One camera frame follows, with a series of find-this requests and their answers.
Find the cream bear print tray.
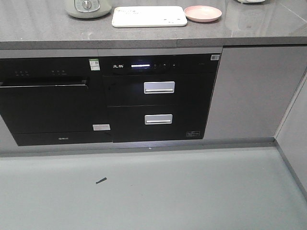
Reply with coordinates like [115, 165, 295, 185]
[111, 6, 188, 28]

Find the pink round plate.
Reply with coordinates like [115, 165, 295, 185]
[184, 5, 222, 23]

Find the black disinfection cabinet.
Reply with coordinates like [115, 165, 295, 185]
[99, 53, 220, 142]

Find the grey cabinet door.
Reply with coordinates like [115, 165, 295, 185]
[204, 46, 307, 140]

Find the black built-in dishwasher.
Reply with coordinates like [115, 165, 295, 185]
[0, 57, 112, 146]

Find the green electric cooking pot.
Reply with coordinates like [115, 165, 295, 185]
[64, 0, 113, 19]

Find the white side cabinet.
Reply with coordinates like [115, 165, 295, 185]
[275, 75, 307, 196]

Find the white blender appliance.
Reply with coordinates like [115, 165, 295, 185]
[237, 0, 266, 4]

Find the lower silver drawer handle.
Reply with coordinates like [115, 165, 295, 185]
[144, 114, 173, 125]

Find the silver drawer handle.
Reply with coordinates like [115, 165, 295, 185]
[144, 114, 173, 125]
[143, 81, 175, 94]

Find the upper silver drawer handle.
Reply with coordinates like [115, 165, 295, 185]
[143, 81, 175, 94]

